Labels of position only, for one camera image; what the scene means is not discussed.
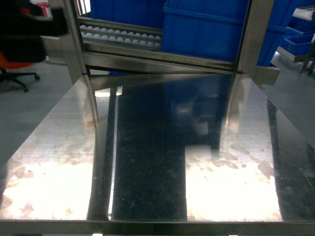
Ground steel upright post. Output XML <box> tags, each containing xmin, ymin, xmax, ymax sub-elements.
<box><xmin>234</xmin><ymin>0</ymin><xmax>279</xmax><ymax>85</ymax></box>

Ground black office chair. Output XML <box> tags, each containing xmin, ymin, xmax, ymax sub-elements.
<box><xmin>0</xmin><ymin>0</ymin><xmax>68</xmax><ymax>92</ymax></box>

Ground steel shelf rack with bins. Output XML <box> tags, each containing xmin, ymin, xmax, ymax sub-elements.
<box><xmin>277</xmin><ymin>1</ymin><xmax>315</xmax><ymax>75</ymax></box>

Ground large blue crate front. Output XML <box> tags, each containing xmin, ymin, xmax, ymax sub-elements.
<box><xmin>161</xmin><ymin>0</ymin><xmax>298</xmax><ymax>66</ymax></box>

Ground blue crate rear left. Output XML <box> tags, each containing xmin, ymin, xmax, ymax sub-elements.
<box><xmin>90</xmin><ymin>0</ymin><xmax>166</xmax><ymax>29</ymax></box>

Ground steel roller conveyor rack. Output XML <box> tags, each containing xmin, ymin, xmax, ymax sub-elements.
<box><xmin>78</xmin><ymin>17</ymin><xmax>280</xmax><ymax>85</ymax></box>

